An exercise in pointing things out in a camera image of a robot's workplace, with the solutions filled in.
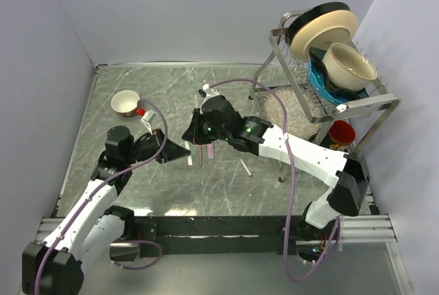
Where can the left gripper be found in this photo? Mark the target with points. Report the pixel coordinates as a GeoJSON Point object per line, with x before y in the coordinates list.
{"type": "Point", "coordinates": [171, 151]}

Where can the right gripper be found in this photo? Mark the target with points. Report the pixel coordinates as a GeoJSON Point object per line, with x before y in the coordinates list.
{"type": "Point", "coordinates": [193, 134]}

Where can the pink highlighter pen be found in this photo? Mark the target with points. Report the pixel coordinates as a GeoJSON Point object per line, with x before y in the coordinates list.
{"type": "Point", "coordinates": [210, 149]}

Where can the white marker pen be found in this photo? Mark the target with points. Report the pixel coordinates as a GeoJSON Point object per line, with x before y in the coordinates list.
{"type": "Point", "coordinates": [249, 173]}
{"type": "Point", "coordinates": [189, 156]}

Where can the pink thin pen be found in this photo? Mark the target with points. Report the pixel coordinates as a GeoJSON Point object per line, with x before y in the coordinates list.
{"type": "Point", "coordinates": [201, 156]}

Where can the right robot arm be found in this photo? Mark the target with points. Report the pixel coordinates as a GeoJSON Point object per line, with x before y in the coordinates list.
{"type": "Point", "coordinates": [345, 174]}

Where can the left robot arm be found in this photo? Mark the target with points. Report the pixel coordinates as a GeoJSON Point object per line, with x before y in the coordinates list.
{"type": "Point", "coordinates": [57, 264]}

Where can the small white bowl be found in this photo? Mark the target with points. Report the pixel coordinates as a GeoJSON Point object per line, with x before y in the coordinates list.
{"type": "Point", "coordinates": [125, 103]}

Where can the black base bar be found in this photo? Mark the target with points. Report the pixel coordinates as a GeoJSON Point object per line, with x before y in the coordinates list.
{"type": "Point", "coordinates": [186, 235]}

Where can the speckled glass plate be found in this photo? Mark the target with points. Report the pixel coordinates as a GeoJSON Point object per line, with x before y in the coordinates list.
{"type": "Point", "coordinates": [297, 121]}

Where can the metal dish rack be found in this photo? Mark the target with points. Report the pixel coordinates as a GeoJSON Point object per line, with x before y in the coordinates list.
{"type": "Point", "coordinates": [316, 108]}

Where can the red black mug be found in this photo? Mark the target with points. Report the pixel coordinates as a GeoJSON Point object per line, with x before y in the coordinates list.
{"type": "Point", "coordinates": [339, 137]}

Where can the blue dotted bowl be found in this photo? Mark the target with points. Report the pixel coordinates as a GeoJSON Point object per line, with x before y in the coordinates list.
{"type": "Point", "coordinates": [319, 79]}

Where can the cream ceramic bowl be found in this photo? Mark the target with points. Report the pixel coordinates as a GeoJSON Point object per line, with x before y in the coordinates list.
{"type": "Point", "coordinates": [347, 68]}

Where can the black plate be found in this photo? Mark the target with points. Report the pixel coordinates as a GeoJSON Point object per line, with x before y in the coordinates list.
{"type": "Point", "coordinates": [312, 14]}

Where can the large cream plate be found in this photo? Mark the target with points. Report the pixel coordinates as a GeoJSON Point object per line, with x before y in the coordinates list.
{"type": "Point", "coordinates": [334, 27]}

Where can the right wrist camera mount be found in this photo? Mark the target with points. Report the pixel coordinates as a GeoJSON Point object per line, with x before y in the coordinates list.
{"type": "Point", "coordinates": [206, 92]}

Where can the aluminium frame rail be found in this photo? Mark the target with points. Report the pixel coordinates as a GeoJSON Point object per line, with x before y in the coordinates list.
{"type": "Point", "coordinates": [365, 229]}

